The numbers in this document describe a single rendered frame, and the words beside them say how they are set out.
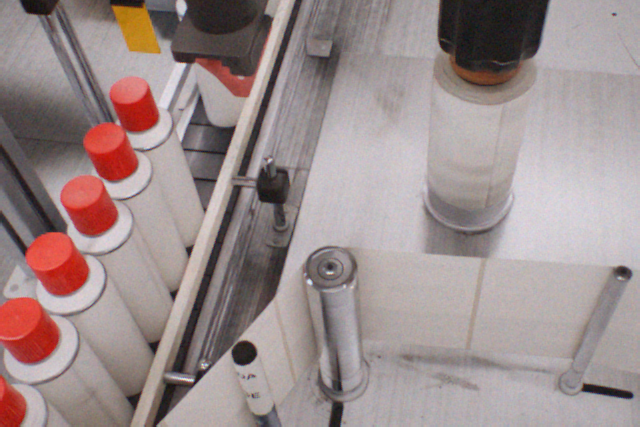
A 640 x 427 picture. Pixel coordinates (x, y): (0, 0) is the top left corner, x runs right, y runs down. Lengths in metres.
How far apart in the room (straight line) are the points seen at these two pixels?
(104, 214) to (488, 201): 0.36
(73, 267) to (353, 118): 0.41
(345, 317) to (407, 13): 0.60
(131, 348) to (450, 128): 0.32
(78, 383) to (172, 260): 0.18
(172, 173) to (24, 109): 0.40
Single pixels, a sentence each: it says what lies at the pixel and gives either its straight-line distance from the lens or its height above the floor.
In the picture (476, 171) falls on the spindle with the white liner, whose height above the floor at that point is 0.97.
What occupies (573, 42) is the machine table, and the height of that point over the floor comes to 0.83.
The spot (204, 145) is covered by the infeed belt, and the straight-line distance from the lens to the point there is 0.86.
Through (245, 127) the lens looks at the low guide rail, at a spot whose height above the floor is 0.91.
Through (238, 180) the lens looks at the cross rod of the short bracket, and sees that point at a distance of 0.78.
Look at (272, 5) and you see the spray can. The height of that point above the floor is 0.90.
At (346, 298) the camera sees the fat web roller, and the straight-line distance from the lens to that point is 0.53.
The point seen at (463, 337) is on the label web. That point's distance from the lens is 0.64.
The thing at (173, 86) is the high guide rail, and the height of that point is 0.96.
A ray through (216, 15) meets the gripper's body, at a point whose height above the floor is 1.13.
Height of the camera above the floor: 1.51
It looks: 53 degrees down
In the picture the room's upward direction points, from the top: 7 degrees counter-clockwise
